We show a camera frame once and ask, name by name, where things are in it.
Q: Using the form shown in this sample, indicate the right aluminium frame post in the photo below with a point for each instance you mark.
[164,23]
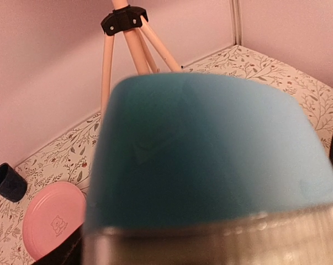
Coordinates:
[236,21]

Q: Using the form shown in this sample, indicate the pink music stand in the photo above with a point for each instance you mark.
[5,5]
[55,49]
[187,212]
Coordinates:
[133,22]

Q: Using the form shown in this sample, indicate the blue melodica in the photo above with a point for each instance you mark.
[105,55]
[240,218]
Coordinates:
[206,169]

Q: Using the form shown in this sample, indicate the floral table mat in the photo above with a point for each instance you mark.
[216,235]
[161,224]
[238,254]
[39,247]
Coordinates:
[68,158]

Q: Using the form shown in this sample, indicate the dark blue cup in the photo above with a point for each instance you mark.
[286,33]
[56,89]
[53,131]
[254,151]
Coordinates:
[13,186]

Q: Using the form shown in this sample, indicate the pink plate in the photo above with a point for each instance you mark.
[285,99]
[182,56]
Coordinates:
[52,216]

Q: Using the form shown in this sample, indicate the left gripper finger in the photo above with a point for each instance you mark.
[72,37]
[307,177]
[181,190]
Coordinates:
[67,253]

